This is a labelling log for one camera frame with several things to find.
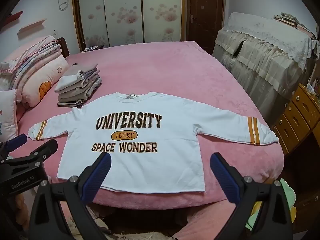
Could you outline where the stack of folded clothes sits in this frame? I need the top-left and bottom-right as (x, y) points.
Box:
(54, 63), (102, 108)

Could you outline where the yellow wooden drawer cabinet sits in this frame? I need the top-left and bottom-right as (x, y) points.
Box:
(272, 82), (320, 156)

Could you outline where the pink cartoon print quilt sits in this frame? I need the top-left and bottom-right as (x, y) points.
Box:
(15, 55), (69, 108)

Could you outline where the white printed pillow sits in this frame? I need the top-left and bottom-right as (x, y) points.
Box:
(0, 89), (19, 143)

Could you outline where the dark wooden headboard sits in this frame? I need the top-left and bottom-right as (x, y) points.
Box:
(56, 37), (70, 58)

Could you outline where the white air conditioner cord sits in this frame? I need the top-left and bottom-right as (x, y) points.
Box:
(56, 0), (70, 12)

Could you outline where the striped pink folded quilt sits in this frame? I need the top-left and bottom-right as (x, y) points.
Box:
(0, 35), (62, 75)

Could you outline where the white printed sweatshirt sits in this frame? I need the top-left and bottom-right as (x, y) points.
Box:
(27, 92), (280, 194)

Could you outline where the red wall shelf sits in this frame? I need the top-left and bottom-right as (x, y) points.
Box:
(5, 11), (24, 22)

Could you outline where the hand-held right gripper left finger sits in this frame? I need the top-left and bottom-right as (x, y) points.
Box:
(29, 152), (112, 240)

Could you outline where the floral sliding door wardrobe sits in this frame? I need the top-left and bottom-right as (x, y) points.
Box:
(72, 0), (188, 52)

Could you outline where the green and yellow cloth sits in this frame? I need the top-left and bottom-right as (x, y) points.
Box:
(246, 179), (297, 231)

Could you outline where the pink plush bed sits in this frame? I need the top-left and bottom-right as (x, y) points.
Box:
(15, 41), (285, 210)

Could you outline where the dark brown wooden door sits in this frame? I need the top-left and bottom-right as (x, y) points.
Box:
(186, 0), (225, 42)

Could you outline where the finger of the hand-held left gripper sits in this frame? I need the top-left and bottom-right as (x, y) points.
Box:
(0, 133), (28, 156)
(0, 139), (58, 170)

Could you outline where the pile of books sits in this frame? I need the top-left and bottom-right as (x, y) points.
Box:
(274, 12), (316, 34)

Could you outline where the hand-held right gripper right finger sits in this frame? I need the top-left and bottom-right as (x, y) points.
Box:
(210, 152), (297, 240)

